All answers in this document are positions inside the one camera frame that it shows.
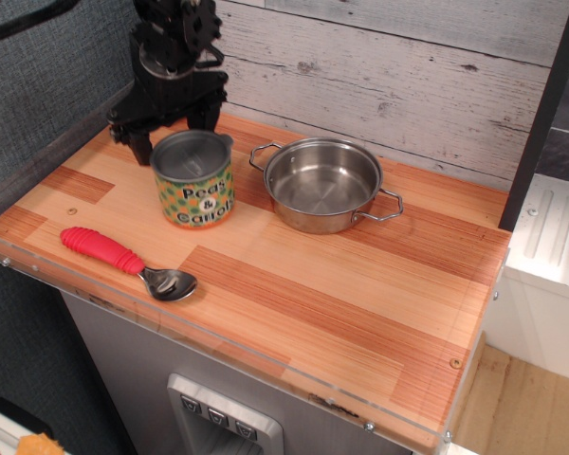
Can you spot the peas and carrots can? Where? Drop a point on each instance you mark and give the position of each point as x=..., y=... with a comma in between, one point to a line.
x=194, y=178

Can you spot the red handled metal spoon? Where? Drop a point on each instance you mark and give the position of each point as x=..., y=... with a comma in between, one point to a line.
x=161, y=284

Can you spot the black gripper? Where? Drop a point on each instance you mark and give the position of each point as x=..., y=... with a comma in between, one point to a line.
x=155, y=101

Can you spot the silver dispenser button panel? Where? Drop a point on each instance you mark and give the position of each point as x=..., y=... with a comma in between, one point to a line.
x=212, y=423

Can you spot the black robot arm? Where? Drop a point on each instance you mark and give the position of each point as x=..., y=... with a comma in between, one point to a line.
x=175, y=71

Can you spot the orange object in corner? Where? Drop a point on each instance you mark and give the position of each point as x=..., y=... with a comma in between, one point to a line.
x=38, y=444

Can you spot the clear acrylic table edge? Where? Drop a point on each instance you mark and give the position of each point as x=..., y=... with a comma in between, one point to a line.
x=293, y=324

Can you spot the grey toy fridge cabinet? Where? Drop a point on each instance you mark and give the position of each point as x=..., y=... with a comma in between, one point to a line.
x=135, y=361

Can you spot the dark metal frame post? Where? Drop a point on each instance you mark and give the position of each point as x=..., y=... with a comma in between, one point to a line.
x=550, y=100

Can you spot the white toy sink counter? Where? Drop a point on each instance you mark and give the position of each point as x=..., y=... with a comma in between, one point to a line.
x=529, y=315

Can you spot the stainless steel pot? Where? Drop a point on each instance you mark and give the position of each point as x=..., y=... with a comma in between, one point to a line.
x=323, y=185

